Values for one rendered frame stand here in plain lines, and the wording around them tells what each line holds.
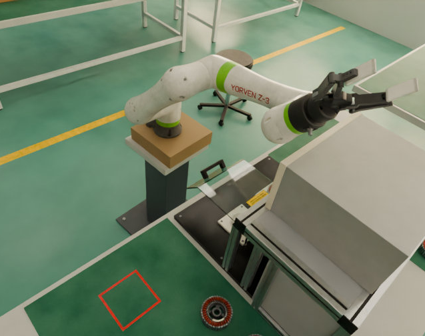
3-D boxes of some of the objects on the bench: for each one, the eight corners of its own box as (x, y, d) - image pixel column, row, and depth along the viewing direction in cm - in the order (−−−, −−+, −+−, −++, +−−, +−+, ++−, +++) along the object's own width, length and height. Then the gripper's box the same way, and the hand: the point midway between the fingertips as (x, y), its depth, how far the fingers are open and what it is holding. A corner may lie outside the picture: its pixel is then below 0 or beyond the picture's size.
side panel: (250, 305, 125) (271, 261, 103) (255, 300, 127) (277, 255, 104) (311, 369, 112) (350, 335, 90) (317, 363, 114) (356, 327, 91)
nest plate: (217, 222, 147) (217, 221, 146) (241, 205, 155) (241, 203, 154) (242, 246, 140) (242, 244, 139) (265, 227, 148) (266, 225, 147)
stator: (198, 301, 124) (199, 296, 122) (228, 298, 126) (229, 293, 123) (201, 333, 116) (203, 329, 114) (233, 329, 118) (235, 325, 116)
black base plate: (173, 218, 149) (173, 215, 147) (267, 158, 183) (269, 155, 181) (251, 299, 127) (253, 297, 125) (342, 214, 161) (344, 211, 160)
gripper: (351, 133, 92) (434, 107, 73) (278, 112, 80) (356, 75, 62) (349, 107, 93) (431, 75, 75) (278, 83, 82) (354, 38, 63)
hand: (391, 77), depth 69 cm, fingers open, 13 cm apart
